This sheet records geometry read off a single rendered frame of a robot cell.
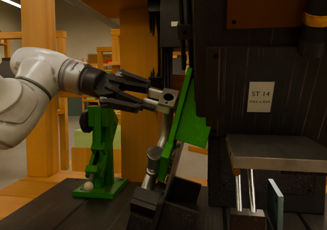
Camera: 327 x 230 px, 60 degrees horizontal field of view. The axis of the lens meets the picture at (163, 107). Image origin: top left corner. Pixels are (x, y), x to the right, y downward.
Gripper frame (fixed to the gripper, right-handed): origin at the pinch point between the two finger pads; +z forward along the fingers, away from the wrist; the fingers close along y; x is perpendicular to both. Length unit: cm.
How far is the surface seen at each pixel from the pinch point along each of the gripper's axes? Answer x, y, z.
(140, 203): 8.1, -23.6, 3.8
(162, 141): 10.0, -5.2, 3.0
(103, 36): 635, 747, -448
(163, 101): -2.5, -1.8, 1.4
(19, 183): 45, -19, -45
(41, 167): 47, -10, -43
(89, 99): 755, 528, -413
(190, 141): -2.7, -10.7, 10.6
